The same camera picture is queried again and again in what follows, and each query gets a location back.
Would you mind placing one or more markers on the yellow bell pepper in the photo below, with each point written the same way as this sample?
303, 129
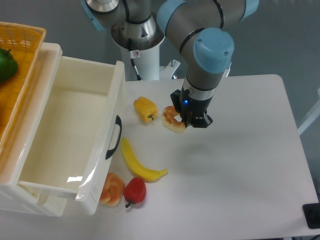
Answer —
146, 109

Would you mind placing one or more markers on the orange twisted bread roll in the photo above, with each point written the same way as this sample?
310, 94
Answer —
112, 191

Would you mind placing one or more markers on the black drawer handle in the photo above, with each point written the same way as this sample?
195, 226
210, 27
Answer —
116, 137

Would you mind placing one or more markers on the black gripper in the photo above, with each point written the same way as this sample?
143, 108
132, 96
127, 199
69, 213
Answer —
193, 112

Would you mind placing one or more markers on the red bell pepper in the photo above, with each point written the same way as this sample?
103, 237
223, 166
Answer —
135, 191

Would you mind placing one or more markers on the white frame at right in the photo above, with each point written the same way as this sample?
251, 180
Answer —
310, 116

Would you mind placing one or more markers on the orange plastic basket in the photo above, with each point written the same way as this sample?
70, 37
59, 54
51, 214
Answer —
24, 43

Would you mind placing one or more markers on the white drawer cabinet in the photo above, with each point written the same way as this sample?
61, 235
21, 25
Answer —
13, 196

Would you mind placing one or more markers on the open upper white drawer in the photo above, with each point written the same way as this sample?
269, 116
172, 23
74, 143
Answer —
67, 157

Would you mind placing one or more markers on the green bell pepper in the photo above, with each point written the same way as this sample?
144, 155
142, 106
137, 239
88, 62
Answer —
8, 65

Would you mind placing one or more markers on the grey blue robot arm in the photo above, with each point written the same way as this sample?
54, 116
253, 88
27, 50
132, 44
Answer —
196, 30

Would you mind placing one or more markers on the yellow banana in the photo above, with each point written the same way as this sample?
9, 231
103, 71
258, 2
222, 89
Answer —
135, 167

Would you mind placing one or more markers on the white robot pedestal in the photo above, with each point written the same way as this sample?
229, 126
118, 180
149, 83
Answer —
139, 46

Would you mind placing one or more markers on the black device at table edge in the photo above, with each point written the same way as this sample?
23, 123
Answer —
312, 215

